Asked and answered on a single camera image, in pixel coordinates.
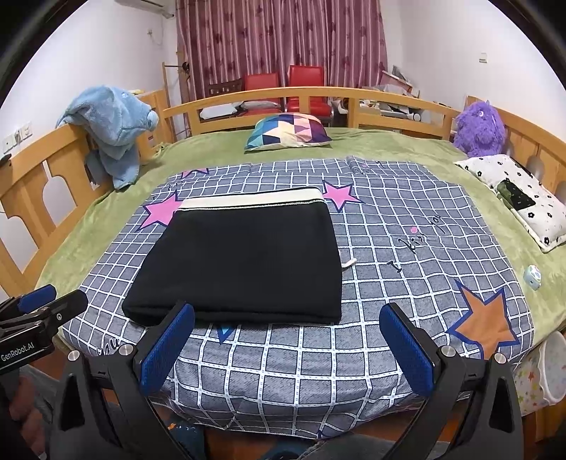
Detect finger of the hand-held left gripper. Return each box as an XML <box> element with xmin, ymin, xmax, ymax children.
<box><xmin>0</xmin><ymin>284</ymin><xmax>57</xmax><ymax>319</ymax></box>
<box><xmin>0</xmin><ymin>289</ymin><xmax>89</xmax><ymax>339</ymax></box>

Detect black pants with white stripe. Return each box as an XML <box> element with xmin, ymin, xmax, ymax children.
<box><xmin>121</xmin><ymin>186</ymin><xmax>358</xmax><ymax>326</ymax></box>

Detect white air conditioner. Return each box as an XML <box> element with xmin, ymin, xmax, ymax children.
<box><xmin>116</xmin><ymin>0</ymin><xmax>175</xmax><ymax>18</ymax></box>

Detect white folded cloths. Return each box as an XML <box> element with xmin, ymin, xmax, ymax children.
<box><xmin>199</xmin><ymin>101</ymin><xmax>284</xmax><ymax>121</ymax></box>

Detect grey checked blanket with stars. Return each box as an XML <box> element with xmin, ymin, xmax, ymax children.
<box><xmin>59</xmin><ymin>156</ymin><xmax>536</xmax><ymax>441</ymax></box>

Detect maroon patterned curtain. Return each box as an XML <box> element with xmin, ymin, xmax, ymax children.
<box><xmin>175</xmin><ymin>0</ymin><xmax>389</xmax><ymax>100</ymax></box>

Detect white floral pillow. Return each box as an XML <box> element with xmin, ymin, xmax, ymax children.
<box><xmin>454</xmin><ymin>154</ymin><xmax>566</xmax><ymax>254</ymax></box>

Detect wooden rack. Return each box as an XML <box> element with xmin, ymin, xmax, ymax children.
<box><xmin>161</xmin><ymin>62</ymin><xmax>191</xmax><ymax>142</ymax></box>

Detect person's left hand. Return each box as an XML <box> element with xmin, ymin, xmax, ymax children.
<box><xmin>10</xmin><ymin>385</ymin><xmax>47</xmax><ymax>456</ymax></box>

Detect red chair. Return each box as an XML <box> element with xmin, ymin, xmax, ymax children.
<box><xmin>285</xmin><ymin>65</ymin><xmax>332</xmax><ymax>118</ymax></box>
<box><xmin>243</xmin><ymin>73</ymin><xmax>281</xmax><ymax>109</ymax></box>

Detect pile of clutter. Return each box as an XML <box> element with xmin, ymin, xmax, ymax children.
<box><xmin>360</xmin><ymin>65</ymin><xmax>425</xmax><ymax>122</ymax></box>

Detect star printed bin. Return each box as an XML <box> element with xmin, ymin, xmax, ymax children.
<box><xmin>515</xmin><ymin>332</ymin><xmax>566</xmax><ymax>416</ymax></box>

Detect wooden bed frame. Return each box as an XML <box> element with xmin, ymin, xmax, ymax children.
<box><xmin>33</xmin><ymin>126</ymin><xmax>566</xmax><ymax>337</ymax></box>
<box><xmin>0</xmin><ymin>86</ymin><xmax>566</xmax><ymax>443</ymax></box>

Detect dark wooden chair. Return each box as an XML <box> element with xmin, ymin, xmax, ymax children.
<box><xmin>208</xmin><ymin>79</ymin><xmax>244</xmax><ymax>100</ymax></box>

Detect purple plush toy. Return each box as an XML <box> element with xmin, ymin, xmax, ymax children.
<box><xmin>453</xmin><ymin>99</ymin><xmax>507</xmax><ymax>159</ymax></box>

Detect white wall switches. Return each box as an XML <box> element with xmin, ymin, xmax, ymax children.
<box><xmin>2</xmin><ymin>125</ymin><xmax>34</xmax><ymax>153</ymax></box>

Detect blue plush toy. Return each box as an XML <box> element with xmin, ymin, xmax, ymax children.
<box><xmin>57</xmin><ymin>85</ymin><xmax>160</xmax><ymax>191</ymax></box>

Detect small pale blue toy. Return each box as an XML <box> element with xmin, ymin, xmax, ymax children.
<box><xmin>523</xmin><ymin>264</ymin><xmax>544</xmax><ymax>290</ymax></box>

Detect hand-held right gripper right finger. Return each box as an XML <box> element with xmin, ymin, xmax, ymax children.
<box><xmin>379</xmin><ymin>303</ymin><xmax>525</xmax><ymax>460</ymax></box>

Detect geometric patterned pillow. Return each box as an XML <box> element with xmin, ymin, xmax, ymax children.
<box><xmin>244</xmin><ymin>113</ymin><xmax>333</xmax><ymax>153</ymax></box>

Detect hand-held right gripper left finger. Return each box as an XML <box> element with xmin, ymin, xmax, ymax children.
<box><xmin>48</xmin><ymin>301</ymin><xmax>195</xmax><ymax>460</ymax></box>

